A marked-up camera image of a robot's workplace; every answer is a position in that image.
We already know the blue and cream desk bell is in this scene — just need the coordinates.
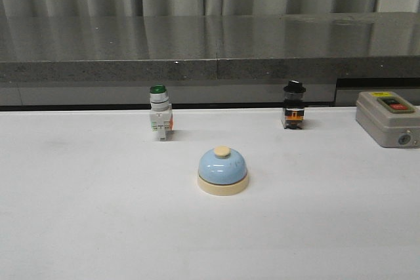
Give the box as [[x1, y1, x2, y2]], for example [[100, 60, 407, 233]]
[[197, 146, 249, 196]]

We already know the grey stone ledge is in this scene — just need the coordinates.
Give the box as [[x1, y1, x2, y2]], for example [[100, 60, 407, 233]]
[[1, 12, 419, 108]]

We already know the green pushbutton switch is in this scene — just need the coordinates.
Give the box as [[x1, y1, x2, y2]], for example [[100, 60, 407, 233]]
[[150, 85, 173, 140]]

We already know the black selector switch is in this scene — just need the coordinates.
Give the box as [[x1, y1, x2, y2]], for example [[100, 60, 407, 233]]
[[282, 80, 306, 129]]

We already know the grey control switch box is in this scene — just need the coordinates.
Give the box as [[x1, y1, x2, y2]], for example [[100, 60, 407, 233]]
[[356, 91, 419, 148]]

